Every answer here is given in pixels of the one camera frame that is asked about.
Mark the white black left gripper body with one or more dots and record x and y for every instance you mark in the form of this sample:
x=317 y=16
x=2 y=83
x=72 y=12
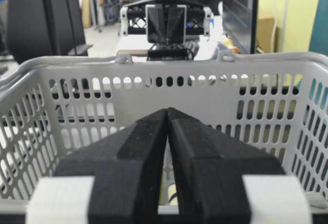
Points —
x=134 y=18

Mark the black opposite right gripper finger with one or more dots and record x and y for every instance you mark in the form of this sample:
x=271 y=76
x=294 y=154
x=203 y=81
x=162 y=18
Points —
x=175 y=25
x=156 y=23

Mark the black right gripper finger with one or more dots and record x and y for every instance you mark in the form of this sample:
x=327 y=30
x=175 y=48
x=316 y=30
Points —
x=114 y=180
x=223 y=180

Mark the grey plastic shopping basket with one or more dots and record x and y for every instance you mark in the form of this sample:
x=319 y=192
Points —
x=52 y=106

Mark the dark monitor screen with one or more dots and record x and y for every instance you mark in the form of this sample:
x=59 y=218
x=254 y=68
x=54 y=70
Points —
x=239 y=20

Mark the black office chair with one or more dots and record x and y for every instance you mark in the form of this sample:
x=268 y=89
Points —
x=37 y=28

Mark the cardboard box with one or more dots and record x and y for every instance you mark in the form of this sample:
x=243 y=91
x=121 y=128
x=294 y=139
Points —
x=265 y=26

